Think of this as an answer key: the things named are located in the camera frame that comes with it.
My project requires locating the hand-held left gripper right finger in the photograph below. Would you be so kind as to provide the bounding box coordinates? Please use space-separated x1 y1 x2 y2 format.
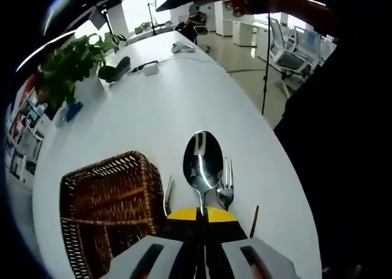
203 206 303 279

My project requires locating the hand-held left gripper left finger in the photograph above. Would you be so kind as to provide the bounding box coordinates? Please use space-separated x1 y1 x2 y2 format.
99 206 203 279

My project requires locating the wooden handled utensil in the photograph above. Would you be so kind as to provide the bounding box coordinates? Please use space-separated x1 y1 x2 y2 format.
249 205 260 239

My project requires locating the steel spoon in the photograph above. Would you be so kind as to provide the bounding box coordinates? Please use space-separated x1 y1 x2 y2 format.
183 130 224 223

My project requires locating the brown wicker storage tray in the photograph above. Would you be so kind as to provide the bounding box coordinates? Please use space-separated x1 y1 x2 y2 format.
59 150 168 279

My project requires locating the white storage shelf with bins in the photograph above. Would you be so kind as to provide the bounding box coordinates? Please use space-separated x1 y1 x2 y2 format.
7 86 47 182

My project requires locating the person's right hand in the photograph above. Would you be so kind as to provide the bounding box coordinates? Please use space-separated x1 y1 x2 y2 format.
223 0 276 17

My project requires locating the white tall cabinet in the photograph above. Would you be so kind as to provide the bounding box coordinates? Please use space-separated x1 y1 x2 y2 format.
222 2 257 47

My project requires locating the white handheld controller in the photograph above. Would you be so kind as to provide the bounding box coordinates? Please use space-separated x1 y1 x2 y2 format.
170 42 196 54

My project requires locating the white power adapter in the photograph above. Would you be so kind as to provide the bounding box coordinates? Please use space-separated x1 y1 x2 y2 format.
143 62 160 77

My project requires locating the studio light on stand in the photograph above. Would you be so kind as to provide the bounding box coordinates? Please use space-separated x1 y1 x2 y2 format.
88 6 113 37

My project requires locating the black curved device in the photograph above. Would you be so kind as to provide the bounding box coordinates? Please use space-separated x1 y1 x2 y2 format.
97 56 132 84

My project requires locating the person's black clothed torso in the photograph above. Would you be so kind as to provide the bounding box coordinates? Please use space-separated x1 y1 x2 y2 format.
274 3 392 279

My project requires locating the potted green plant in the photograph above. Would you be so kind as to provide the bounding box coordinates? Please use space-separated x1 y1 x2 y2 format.
36 32 128 110

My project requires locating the blue cloth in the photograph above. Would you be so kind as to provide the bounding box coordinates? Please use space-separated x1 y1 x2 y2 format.
65 100 85 123

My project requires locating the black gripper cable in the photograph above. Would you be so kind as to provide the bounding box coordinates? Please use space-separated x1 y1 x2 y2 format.
260 11 272 116

